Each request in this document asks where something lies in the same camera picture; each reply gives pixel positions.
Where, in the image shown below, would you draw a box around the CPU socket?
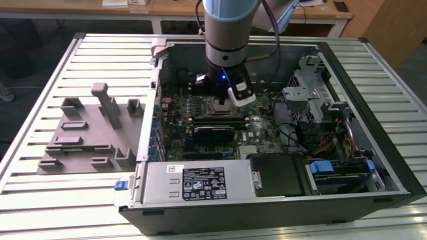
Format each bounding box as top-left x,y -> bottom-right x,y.
205,95 -> 242,118

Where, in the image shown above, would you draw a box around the grey metal foot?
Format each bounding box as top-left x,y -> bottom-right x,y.
0,81 -> 14,102

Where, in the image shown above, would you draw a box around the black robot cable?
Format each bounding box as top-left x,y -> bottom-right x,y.
260,0 -> 284,61

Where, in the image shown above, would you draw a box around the black graphics card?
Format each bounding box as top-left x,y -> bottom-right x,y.
192,125 -> 236,144

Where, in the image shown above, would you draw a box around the coloured power wires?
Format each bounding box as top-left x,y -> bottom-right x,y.
308,118 -> 356,161

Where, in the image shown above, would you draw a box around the silver power supply unit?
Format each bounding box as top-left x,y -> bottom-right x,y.
130,159 -> 260,204

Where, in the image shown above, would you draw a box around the blue disk carrier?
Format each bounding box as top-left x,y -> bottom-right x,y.
308,161 -> 334,174

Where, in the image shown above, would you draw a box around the grey parts rack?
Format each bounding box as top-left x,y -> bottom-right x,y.
34,82 -> 146,176

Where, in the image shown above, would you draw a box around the wooden cabinet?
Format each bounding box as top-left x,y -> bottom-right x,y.
341,0 -> 427,69

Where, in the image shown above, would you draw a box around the small silver heatsink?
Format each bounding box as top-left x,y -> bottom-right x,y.
237,145 -> 261,154

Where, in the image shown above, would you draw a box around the black open PC case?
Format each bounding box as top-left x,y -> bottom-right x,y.
114,33 -> 427,236

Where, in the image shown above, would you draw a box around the silver drive cage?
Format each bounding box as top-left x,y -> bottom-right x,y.
280,55 -> 352,124

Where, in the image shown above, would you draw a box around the black cable bundle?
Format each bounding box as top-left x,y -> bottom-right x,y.
269,91 -> 306,153

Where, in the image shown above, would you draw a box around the black expansion slot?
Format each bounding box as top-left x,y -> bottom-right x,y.
182,151 -> 222,161

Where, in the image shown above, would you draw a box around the black plastic shroud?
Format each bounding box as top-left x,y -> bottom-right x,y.
248,153 -> 313,198

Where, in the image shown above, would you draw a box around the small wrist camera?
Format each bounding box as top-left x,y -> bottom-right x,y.
193,73 -> 210,88

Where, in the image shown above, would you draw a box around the green motherboard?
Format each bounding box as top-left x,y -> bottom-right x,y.
156,83 -> 301,162

